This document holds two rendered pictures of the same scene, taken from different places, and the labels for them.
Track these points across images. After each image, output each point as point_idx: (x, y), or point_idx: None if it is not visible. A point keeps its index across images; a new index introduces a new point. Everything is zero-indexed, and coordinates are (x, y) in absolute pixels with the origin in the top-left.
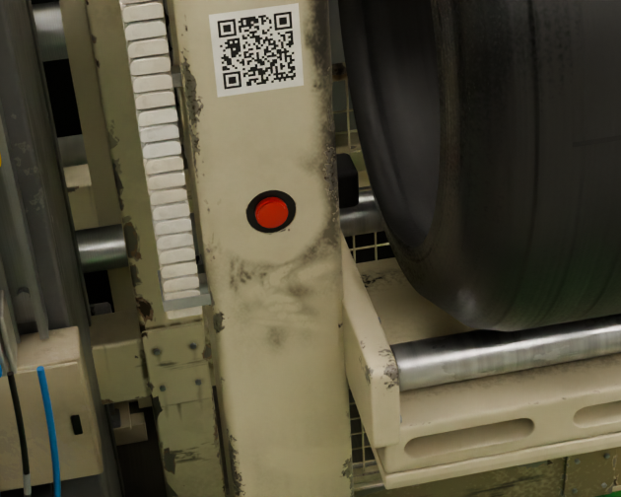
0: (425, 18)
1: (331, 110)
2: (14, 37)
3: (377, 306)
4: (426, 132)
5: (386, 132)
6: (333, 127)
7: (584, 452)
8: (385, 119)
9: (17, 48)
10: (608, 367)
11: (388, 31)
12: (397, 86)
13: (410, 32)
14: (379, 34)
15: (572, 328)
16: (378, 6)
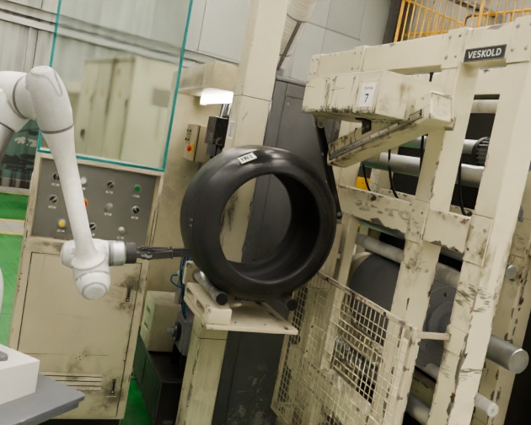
0: (307, 250)
1: (222, 216)
2: (258, 214)
3: (249, 304)
4: (283, 272)
5: (276, 266)
6: (221, 220)
7: (195, 314)
8: (280, 264)
9: (260, 217)
10: (208, 298)
11: (301, 250)
12: (292, 261)
13: (303, 252)
14: (297, 248)
15: (208, 282)
16: (302, 242)
